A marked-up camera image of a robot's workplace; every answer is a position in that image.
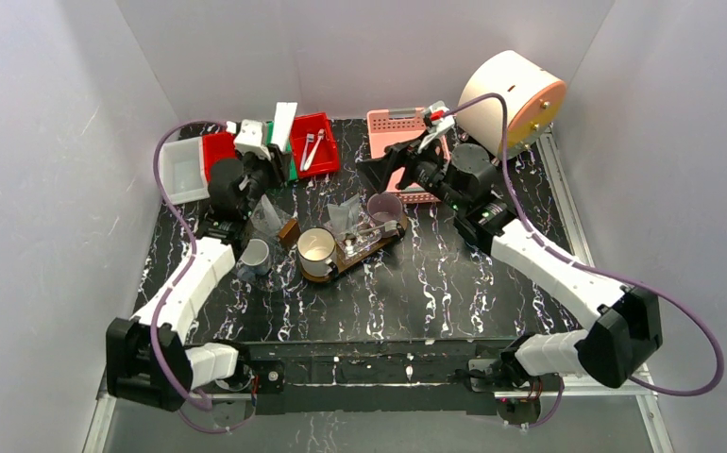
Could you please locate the white plastic bin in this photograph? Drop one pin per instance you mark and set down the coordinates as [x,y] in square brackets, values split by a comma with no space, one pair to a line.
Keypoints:
[181,168]

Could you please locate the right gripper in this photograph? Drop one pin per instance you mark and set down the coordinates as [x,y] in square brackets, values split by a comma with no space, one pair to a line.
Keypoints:
[405,166]

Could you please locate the black cap toothpaste tube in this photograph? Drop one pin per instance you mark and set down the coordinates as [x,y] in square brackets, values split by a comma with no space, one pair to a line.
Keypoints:
[352,208]

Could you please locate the green plastic bin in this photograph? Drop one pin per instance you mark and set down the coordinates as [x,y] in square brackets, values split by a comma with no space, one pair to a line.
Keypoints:
[273,134]

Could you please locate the pink perforated basket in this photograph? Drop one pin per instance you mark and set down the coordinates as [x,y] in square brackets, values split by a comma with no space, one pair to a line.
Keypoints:
[390,126]

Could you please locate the orange cap toothpaste tube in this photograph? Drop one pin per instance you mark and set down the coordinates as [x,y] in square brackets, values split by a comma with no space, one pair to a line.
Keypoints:
[339,218]

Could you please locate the brown oval wooden tray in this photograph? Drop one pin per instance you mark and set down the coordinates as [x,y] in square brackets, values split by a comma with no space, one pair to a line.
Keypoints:
[341,266]

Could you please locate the right red plastic bin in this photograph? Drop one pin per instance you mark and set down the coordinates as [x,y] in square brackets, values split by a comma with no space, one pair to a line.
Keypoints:
[327,158]

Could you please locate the white toothbrush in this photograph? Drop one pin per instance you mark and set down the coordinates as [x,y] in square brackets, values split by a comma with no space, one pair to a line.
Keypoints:
[306,151]
[318,139]

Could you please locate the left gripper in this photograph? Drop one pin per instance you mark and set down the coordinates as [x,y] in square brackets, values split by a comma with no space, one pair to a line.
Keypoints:
[276,162]

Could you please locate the beige toothbrush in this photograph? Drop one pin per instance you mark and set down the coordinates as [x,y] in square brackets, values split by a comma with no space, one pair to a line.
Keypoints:
[373,231]

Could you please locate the clear holder with round holes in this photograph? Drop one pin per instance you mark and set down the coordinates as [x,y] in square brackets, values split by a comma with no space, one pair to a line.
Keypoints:
[283,216]

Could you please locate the brown wooden holder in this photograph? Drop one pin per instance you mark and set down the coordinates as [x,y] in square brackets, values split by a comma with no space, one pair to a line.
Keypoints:
[289,234]

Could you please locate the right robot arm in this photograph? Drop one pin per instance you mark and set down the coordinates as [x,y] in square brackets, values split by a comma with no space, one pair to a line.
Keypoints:
[619,325]

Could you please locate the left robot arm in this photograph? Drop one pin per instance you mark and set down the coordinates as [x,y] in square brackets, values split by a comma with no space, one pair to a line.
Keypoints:
[148,360]

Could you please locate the purple mug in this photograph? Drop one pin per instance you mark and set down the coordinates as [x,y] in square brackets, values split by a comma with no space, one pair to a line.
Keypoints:
[385,210]

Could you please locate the pink cap toothpaste tube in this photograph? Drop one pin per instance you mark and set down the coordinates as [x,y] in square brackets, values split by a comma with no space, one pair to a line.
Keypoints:
[285,114]

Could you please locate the left red plastic bin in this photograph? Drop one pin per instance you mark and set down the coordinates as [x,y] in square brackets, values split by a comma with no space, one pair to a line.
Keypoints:
[215,147]

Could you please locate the white ribbed mug black rim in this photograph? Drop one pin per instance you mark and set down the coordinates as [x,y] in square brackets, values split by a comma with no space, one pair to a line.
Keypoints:
[317,251]

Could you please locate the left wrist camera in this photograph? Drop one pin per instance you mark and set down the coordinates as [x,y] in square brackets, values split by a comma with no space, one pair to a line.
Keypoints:
[249,137]

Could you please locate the white cylindrical appliance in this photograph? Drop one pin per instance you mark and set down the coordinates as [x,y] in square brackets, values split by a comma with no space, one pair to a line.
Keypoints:
[533,97]

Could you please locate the blue cap toothpaste tube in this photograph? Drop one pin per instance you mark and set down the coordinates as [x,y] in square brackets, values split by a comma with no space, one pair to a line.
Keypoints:
[266,218]

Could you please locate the clear textured square holder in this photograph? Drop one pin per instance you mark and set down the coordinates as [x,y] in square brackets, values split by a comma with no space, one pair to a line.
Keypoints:
[352,250]

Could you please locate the red plastic bin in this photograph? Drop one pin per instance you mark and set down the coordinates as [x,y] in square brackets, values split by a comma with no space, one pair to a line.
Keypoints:
[215,147]
[327,158]

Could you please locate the grey mug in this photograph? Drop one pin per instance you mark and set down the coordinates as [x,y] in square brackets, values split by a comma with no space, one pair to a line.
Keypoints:
[255,261]

